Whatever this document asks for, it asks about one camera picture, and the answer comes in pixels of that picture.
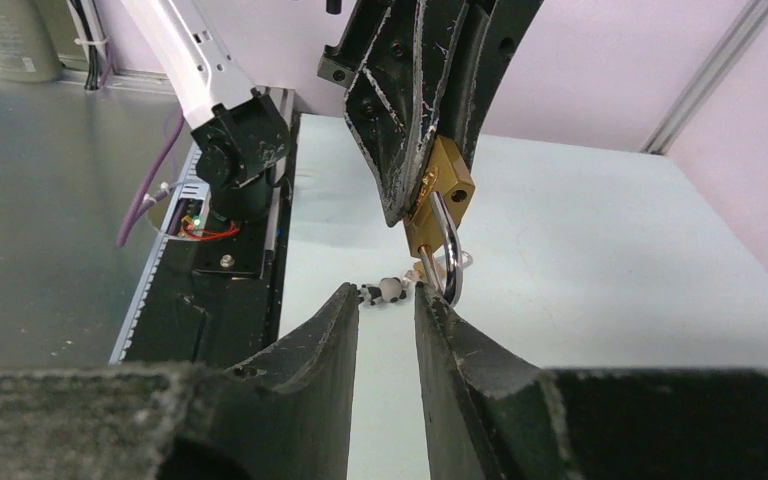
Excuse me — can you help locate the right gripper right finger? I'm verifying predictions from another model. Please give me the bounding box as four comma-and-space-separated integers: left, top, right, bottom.
415, 283, 768, 479

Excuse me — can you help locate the slotted grey cable duct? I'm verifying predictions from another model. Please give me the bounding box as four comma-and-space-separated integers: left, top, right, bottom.
108, 143, 202, 365

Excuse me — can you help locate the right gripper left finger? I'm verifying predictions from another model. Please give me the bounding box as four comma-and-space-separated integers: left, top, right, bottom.
0, 283, 359, 479

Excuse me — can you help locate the left aluminium frame post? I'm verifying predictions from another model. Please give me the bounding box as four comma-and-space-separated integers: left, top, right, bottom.
640, 0, 768, 156

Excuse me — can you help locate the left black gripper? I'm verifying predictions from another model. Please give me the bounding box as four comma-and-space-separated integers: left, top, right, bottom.
317, 0, 543, 227

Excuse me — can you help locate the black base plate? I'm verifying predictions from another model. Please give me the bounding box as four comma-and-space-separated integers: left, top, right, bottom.
122, 112, 302, 369

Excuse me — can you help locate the grey bottle in background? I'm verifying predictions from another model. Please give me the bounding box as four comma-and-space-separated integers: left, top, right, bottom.
0, 0, 62, 83

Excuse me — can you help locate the long shackle brass padlock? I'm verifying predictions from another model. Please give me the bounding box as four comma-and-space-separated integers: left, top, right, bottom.
412, 251, 474, 281

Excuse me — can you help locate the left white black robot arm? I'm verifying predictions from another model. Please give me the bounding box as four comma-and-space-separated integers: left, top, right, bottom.
125, 1, 541, 225

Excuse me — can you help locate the small brass padlock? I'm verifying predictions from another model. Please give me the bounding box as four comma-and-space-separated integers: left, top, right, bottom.
403, 136, 475, 306

